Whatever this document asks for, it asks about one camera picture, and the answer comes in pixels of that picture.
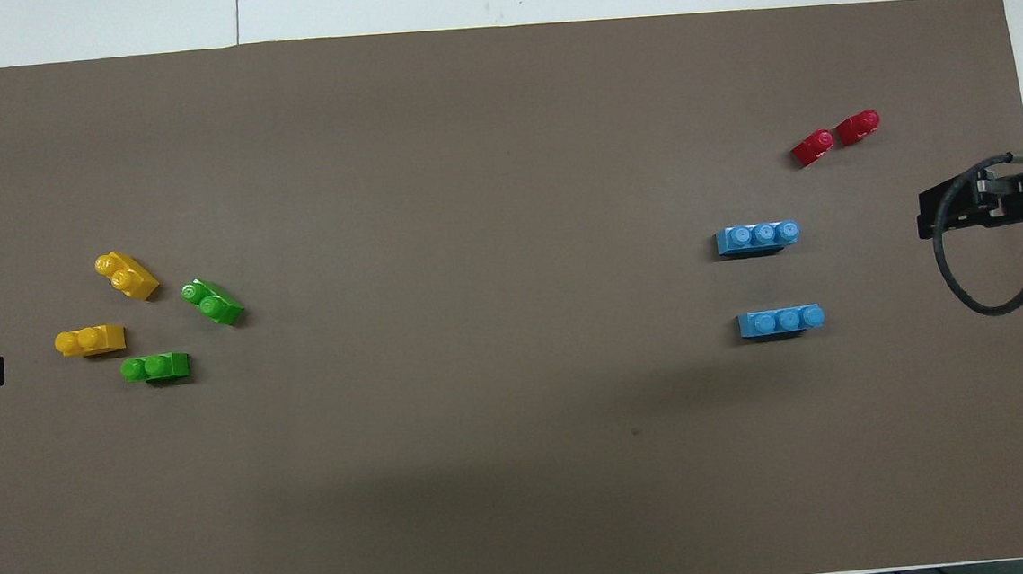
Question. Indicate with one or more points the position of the green two-stud toy block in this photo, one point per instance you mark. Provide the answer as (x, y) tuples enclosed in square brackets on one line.
[(220, 305), (166, 366)]

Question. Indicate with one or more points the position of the blue three-stud toy block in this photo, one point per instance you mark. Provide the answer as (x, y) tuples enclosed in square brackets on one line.
[(780, 322), (756, 238)]

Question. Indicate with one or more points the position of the yellow two-stud toy block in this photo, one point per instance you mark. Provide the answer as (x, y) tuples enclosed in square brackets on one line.
[(105, 339), (135, 279)]

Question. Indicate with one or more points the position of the red single-stud toy block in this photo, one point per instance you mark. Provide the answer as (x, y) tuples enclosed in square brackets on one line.
[(810, 150), (856, 129)]

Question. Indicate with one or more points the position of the brown paper table mat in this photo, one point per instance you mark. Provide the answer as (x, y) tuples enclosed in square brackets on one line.
[(501, 144)]

